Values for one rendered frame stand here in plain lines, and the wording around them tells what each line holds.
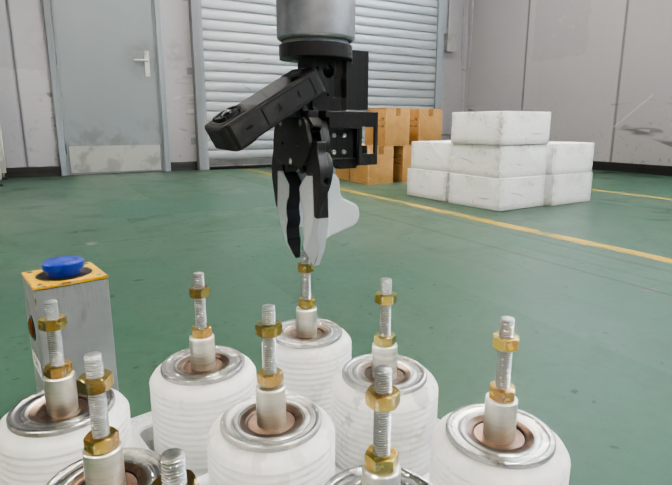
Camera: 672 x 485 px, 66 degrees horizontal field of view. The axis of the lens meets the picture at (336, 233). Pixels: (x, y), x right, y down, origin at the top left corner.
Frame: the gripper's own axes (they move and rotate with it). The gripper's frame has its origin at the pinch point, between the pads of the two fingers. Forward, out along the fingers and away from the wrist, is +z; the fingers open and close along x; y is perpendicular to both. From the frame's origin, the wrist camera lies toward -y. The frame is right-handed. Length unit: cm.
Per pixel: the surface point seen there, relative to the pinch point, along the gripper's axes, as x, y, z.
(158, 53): 491, 120, -80
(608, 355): 7, 77, 34
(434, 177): 194, 207, 20
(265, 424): -13.8, -10.7, 8.9
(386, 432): -25.2, -8.7, 4.0
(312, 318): -1.2, 0.8, 7.2
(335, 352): -4.7, 1.4, 9.9
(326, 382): -4.8, 0.2, 12.7
